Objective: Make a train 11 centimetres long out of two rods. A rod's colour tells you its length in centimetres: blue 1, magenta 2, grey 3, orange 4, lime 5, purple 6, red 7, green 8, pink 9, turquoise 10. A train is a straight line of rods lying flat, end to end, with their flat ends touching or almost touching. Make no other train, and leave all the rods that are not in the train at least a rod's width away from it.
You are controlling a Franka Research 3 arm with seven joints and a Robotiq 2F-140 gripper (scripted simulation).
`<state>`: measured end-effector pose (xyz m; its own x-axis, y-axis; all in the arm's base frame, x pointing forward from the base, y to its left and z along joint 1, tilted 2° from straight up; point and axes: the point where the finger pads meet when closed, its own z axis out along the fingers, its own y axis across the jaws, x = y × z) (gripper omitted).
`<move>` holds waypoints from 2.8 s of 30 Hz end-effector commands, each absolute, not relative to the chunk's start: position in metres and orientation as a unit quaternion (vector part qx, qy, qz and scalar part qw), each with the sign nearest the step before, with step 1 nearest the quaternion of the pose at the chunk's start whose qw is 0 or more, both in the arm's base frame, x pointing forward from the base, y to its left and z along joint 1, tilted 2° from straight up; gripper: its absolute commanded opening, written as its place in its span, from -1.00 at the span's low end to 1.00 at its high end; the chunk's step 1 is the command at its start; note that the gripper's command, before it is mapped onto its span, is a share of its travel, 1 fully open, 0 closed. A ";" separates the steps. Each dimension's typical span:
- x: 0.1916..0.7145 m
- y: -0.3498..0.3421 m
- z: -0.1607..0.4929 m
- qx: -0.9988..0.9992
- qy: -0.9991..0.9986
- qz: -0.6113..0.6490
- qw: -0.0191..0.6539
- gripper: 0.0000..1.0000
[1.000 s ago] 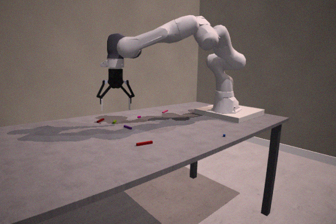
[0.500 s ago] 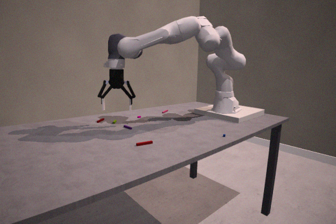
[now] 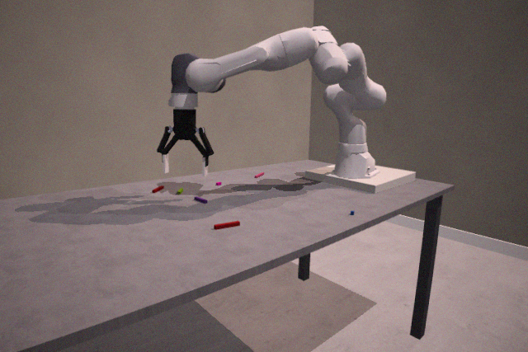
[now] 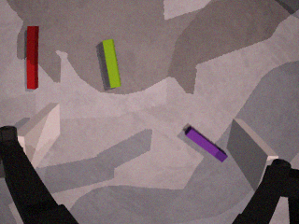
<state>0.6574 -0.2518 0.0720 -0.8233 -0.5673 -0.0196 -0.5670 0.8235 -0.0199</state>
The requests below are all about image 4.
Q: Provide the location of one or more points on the purple rod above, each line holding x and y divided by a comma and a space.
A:
205, 144

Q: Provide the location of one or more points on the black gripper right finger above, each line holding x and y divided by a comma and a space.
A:
270, 176

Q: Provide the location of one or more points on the lime green rod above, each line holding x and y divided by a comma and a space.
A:
112, 65

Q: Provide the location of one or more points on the red rod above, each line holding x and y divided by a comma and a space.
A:
32, 57

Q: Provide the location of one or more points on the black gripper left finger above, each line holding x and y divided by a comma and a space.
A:
33, 140

